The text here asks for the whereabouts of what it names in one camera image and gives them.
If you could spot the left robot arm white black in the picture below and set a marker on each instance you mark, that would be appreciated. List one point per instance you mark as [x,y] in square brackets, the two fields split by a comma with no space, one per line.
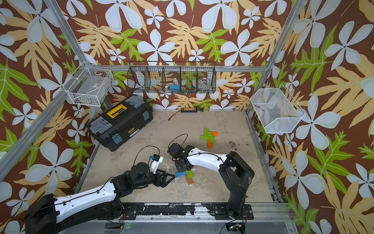
[53,215]

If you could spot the lime lego brick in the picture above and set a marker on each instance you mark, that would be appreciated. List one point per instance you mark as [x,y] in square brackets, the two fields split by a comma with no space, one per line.
[208,132]
[207,137]
[189,174]

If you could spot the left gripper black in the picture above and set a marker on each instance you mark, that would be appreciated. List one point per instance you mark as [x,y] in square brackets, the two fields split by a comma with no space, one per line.
[163,182]

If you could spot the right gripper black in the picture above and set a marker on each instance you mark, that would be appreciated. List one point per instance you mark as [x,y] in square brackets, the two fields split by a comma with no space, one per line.
[177,168]

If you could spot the black wire basket centre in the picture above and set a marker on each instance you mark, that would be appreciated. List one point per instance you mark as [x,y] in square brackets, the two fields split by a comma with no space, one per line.
[172,77]

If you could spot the orange lego brick long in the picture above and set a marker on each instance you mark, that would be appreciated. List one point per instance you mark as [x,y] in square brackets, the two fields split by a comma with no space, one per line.
[209,144]

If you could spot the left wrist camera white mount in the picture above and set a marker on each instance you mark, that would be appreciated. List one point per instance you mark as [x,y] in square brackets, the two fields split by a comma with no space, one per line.
[156,160]

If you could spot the white wire basket left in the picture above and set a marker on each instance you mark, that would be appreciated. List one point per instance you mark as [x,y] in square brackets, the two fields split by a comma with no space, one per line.
[89,85]

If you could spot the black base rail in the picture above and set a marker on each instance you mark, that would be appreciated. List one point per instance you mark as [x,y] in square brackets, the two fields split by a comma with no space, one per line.
[132,211]

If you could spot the white wire basket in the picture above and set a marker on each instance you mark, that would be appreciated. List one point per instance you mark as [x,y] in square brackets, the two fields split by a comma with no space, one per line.
[89,85]
[277,110]

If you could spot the tan lego brick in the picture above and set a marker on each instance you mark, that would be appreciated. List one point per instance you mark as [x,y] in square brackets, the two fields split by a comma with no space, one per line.
[189,180]

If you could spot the white wire basket right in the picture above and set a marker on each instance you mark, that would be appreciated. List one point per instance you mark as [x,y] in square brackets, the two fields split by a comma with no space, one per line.
[277,110]

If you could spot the black power strip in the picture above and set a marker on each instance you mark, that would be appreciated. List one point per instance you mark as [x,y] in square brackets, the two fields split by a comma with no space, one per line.
[189,110]

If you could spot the black toolbox yellow handle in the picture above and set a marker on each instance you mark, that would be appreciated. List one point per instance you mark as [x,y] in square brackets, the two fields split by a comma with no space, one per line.
[117,125]

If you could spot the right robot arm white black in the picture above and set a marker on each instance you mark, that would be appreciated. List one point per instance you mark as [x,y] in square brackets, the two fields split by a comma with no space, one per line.
[235,172]

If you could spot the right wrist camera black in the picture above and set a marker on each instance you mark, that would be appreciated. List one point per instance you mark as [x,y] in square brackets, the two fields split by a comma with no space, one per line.
[174,150]

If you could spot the blue lego plate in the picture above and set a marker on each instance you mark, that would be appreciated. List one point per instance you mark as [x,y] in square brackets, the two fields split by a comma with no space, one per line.
[178,174]

